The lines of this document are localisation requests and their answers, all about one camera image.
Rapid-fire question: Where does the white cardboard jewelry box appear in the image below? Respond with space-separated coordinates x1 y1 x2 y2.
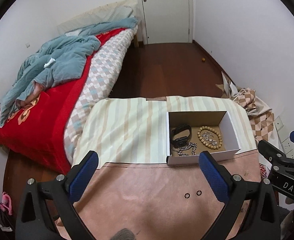
166 111 241 166

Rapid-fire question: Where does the white power strip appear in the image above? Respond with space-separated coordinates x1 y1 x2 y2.
274 116 294 158

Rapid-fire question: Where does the pink slipper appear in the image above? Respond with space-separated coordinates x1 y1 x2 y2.
0 192 13 216

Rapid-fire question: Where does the checkered brown cloth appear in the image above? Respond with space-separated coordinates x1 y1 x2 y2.
232 88 275 144

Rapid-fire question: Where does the red blanket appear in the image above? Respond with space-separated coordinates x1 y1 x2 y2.
0 28 126 176

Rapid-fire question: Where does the bed with checkered sheet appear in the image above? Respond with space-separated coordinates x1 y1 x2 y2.
0 0 140 176

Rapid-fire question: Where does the black smart watch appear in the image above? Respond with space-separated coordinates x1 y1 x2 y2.
171 124 192 149

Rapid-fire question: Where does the pink and striped table cloth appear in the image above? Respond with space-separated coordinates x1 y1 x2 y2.
73 96 260 239

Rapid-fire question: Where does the blue-grey quilt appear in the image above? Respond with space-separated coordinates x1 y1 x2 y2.
0 17 138 127

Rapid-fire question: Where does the white door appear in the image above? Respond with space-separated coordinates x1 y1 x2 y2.
138 0 194 45

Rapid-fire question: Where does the silver charm necklace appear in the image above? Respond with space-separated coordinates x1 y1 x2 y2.
201 131 216 143

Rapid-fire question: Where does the wooden bead bracelet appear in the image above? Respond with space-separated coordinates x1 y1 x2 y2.
197 125 223 151

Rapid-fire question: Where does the silver chain bracelet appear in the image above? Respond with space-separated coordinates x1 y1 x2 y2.
171 142 198 157

